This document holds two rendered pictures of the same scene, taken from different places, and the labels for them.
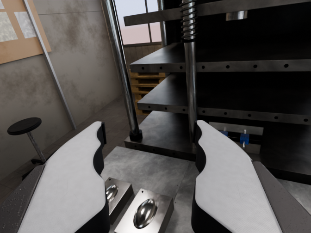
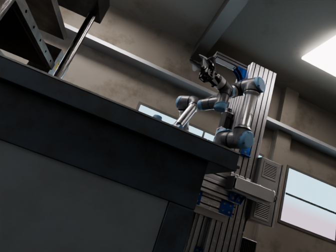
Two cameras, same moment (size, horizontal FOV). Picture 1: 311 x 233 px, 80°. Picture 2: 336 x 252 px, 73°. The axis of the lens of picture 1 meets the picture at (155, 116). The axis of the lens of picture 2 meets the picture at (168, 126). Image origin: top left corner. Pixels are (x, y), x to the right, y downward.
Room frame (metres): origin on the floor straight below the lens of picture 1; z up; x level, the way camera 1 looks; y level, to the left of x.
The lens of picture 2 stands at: (0.78, 0.87, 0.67)
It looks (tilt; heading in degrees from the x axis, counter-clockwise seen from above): 18 degrees up; 233
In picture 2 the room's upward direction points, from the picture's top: 20 degrees clockwise
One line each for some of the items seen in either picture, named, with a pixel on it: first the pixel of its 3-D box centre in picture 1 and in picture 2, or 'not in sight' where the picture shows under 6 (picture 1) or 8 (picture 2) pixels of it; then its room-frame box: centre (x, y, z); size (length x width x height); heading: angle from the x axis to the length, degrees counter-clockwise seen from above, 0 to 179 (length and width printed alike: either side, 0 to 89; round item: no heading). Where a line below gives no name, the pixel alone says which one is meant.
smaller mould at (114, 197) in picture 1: (110, 199); not in sight; (0.58, 0.25, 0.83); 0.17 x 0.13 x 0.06; 151
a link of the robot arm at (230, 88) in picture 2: not in sight; (225, 89); (-0.19, 0.02, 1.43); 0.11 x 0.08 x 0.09; 178
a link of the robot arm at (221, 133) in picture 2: not in sight; (224, 139); (-0.46, -0.10, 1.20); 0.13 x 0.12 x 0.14; 88
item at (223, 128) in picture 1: (237, 116); not in sight; (1.05, -0.53, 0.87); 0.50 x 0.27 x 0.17; 151
